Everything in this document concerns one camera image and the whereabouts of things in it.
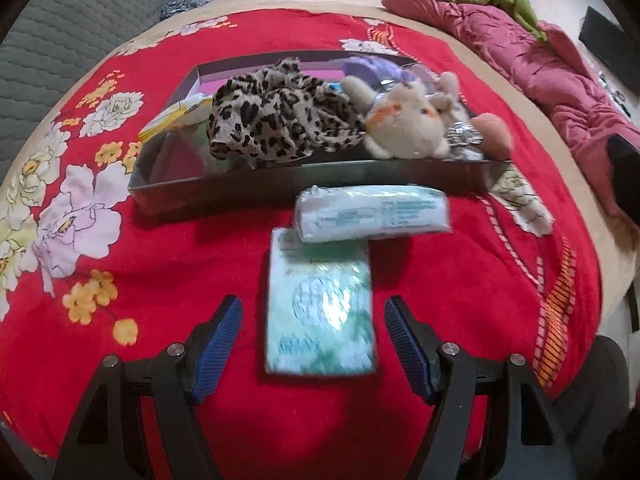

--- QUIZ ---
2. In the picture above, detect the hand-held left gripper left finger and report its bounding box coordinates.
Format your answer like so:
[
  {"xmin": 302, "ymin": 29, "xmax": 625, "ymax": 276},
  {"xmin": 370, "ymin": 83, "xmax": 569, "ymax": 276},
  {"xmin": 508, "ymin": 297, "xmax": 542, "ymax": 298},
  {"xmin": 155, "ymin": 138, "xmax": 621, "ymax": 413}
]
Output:
[{"xmin": 52, "ymin": 294, "xmax": 245, "ymax": 480}]

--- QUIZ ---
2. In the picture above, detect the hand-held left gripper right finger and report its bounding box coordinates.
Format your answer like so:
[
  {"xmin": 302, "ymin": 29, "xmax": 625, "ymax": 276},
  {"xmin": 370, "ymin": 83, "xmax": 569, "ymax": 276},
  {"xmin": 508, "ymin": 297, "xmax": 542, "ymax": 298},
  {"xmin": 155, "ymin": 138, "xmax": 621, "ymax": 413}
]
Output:
[{"xmin": 384, "ymin": 295, "xmax": 576, "ymax": 480}]

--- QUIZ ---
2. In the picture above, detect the green tissue pack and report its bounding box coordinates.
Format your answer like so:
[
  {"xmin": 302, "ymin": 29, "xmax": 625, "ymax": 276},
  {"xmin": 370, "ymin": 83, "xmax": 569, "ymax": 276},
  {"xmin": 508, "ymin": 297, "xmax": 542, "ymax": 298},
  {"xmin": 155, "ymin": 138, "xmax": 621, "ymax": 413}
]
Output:
[{"xmin": 264, "ymin": 227, "xmax": 377, "ymax": 376}]

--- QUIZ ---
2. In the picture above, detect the peach makeup sponge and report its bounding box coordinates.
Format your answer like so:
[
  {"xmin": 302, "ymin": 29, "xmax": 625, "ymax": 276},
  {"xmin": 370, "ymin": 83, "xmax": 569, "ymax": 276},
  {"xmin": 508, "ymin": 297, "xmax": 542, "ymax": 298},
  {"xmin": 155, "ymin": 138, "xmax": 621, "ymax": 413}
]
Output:
[{"xmin": 470, "ymin": 112, "xmax": 513, "ymax": 158}]

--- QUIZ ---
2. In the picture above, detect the white tissue pack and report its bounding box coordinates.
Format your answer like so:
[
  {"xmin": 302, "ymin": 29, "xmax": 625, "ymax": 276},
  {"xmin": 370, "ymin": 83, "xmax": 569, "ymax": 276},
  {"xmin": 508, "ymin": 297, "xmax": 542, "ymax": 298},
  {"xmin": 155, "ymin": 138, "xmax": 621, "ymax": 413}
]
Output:
[{"xmin": 294, "ymin": 185, "xmax": 453, "ymax": 245}]

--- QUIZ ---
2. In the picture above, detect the silver foil wrapper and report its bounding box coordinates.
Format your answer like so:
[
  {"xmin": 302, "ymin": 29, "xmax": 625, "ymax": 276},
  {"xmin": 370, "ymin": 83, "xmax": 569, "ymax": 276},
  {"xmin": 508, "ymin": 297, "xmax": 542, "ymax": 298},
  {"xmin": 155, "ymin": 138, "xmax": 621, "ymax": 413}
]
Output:
[{"xmin": 445, "ymin": 120, "xmax": 486, "ymax": 148}]

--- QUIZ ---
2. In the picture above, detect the dark cardboard box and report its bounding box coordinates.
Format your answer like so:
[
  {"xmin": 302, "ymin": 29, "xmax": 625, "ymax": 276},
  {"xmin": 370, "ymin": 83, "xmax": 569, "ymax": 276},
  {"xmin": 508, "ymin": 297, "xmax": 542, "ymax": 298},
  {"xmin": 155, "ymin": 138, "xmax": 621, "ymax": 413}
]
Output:
[{"xmin": 127, "ymin": 50, "xmax": 513, "ymax": 218}]

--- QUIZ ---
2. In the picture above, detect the white and orange plush cat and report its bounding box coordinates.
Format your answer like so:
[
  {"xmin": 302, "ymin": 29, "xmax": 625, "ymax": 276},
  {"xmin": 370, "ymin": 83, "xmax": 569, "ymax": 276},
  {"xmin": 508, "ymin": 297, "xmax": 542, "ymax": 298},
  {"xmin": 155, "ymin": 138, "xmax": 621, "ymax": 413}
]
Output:
[{"xmin": 342, "ymin": 75, "xmax": 451, "ymax": 161}]

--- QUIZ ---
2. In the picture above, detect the yellow and white packet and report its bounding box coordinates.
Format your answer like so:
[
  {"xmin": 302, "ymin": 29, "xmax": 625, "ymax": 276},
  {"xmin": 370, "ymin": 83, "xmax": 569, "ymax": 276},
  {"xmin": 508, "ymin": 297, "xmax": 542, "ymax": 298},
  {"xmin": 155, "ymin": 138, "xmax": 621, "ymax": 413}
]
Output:
[{"xmin": 137, "ymin": 94, "xmax": 216, "ymax": 143}]

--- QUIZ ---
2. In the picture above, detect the leopard print scrunchie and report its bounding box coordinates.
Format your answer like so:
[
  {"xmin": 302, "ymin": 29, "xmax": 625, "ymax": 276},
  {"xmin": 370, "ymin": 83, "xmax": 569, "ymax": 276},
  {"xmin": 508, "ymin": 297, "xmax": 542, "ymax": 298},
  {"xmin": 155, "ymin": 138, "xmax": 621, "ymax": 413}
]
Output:
[{"xmin": 207, "ymin": 57, "xmax": 368, "ymax": 163}]

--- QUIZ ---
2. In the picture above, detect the purple fluffy scrunchie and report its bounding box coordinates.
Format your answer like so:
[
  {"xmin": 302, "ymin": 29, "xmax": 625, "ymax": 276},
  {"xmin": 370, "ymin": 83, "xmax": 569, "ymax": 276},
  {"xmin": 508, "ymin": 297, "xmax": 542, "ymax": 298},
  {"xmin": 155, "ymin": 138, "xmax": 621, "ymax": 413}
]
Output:
[{"xmin": 342, "ymin": 56, "xmax": 418, "ymax": 86}]

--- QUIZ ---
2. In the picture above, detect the white cabinet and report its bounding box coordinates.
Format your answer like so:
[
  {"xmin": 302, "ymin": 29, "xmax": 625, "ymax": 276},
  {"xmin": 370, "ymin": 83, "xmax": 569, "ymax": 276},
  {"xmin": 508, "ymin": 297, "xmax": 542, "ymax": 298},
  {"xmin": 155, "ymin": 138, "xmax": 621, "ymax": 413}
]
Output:
[{"xmin": 597, "ymin": 70, "xmax": 633, "ymax": 116}]

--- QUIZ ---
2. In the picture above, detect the red floral blanket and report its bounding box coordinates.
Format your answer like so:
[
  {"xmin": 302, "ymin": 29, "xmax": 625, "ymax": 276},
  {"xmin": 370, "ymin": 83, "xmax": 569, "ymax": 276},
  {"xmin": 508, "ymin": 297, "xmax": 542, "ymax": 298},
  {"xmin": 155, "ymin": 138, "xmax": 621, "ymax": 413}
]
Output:
[{"xmin": 0, "ymin": 7, "xmax": 603, "ymax": 480}]

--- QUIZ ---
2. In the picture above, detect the black television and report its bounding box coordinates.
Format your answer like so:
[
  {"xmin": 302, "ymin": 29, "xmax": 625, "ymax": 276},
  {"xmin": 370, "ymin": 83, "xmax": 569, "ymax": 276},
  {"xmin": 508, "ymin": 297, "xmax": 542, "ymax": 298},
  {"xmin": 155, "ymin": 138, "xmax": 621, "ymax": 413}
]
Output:
[{"xmin": 579, "ymin": 6, "xmax": 636, "ymax": 81}]

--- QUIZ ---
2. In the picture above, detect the pink quilt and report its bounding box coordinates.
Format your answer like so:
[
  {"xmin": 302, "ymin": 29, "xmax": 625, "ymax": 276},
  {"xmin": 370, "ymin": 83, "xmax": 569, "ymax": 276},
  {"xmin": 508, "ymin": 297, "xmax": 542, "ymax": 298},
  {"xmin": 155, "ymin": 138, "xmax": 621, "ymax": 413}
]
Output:
[{"xmin": 382, "ymin": 0, "xmax": 640, "ymax": 231}]

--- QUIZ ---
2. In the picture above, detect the blue patterned cloth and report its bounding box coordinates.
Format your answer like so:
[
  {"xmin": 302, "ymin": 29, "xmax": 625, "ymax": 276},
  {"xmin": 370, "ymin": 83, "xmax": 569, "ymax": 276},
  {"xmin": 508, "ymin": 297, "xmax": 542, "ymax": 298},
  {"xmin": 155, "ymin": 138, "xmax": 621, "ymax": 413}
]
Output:
[{"xmin": 159, "ymin": 0, "xmax": 216, "ymax": 21}]

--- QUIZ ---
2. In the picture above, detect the beige bed sheet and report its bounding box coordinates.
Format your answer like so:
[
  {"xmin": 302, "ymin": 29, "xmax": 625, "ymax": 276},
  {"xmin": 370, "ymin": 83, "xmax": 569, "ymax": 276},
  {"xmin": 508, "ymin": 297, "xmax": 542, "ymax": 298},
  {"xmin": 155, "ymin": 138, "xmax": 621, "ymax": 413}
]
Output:
[{"xmin": 0, "ymin": 0, "xmax": 640, "ymax": 321}]

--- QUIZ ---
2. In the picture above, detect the grey quilted headboard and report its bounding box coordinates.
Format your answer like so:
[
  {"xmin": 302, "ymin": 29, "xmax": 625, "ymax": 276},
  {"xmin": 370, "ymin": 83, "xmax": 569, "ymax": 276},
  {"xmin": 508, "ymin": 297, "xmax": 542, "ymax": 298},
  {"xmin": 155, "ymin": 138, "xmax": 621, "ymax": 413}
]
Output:
[{"xmin": 0, "ymin": 0, "xmax": 193, "ymax": 171}]

